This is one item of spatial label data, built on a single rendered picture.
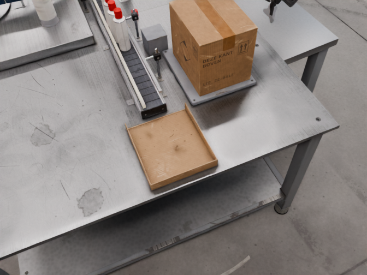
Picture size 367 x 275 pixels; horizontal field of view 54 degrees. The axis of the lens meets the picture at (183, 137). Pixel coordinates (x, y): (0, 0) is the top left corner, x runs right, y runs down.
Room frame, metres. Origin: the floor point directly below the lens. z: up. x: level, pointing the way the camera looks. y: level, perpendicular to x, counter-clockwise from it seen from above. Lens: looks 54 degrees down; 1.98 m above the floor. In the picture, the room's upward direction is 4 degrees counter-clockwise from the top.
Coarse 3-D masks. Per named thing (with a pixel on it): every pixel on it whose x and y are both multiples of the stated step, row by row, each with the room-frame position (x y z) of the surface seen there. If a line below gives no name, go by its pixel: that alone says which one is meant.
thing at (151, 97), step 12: (96, 0) 1.73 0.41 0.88; (132, 48) 1.33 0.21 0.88; (120, 60) 1.25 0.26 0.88; (132, 60) 1.25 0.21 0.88; (132, 72) 1.17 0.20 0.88; (144, 72) 1.16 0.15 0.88; (144, 84) 1.09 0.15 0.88; (144, 96) 1.02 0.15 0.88; (156, 96) 1.02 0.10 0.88; (144, 108) 0.96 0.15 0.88
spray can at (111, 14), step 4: (112, 0) 1.40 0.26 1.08; (108, 4) 1.38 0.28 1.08; (112, 4) 1.37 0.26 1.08; (112, 8) 1.37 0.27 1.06; (108, 12) 1.38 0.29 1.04; (112, 12) 1.37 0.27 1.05; (112, 16) 1.36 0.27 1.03; (112, 20) 1.36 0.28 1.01; (112, 24) 1.37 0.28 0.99; (112, 28) 1.37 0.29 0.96; (116, 36) 1.36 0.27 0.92; (116, 40) 1.36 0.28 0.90
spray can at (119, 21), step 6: (114, 12) 1.32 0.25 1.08; (120, 12) 1.32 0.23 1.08; (114, 18) 1.33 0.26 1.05; (120, 18) 1.31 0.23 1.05; (114, 24) 1.32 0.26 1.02; (120, 24) 1.30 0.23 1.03; (126, 24) 1.33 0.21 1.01; (120, 30) 1.30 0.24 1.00; (126, 30) 1.32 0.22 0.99; (120, 36) 1.30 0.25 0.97; (126, 36) 1.31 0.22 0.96; (120, 42) 1.31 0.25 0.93; (126, 42) 1.31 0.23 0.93; (120, 48) 1.31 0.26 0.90; (126, 48) 1.30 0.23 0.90
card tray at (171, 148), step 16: (176, 112) 0.96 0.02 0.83; (128, 128) 0.90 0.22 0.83; (144, 128) 0.89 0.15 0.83; (160, 128) 0.89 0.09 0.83; (176, 128) 0.88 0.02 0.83; (192, 128) 0.88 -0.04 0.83; (144, 144) 0.81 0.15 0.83; (160, 144) 0.81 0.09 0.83; (176, 144) 0.80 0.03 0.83; (192, 144) 0.80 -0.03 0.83; (208, 144) 0.77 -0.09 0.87; (144, 160) 0.74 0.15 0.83; (160, 160) 0.73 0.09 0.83; (176, 160) 0.73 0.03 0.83; (192, 160) 0.72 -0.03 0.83; (208, 160) 0.72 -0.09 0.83; (160, 176) 0.67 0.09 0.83; (176, 176) 0.65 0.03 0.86
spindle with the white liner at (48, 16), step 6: (36, 0) 1.53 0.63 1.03; (42, 0) 1.53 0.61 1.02; (48, 0) 1.55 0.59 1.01; (36, 6) 1.53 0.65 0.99; (42, 6) 1.53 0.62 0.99; (48, 6) 1.54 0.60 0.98; (42, 12) 1.53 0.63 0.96; (48, 12) 1.53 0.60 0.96; (54, 12) 1.56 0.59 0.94; (42, 18) 1.53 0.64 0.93; (48, 18) 1.53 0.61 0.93; (54, 18) 1.54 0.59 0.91; (42, 24) 1.54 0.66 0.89; (48, 24) 1.53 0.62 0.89; (54, 24) 1.54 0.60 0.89
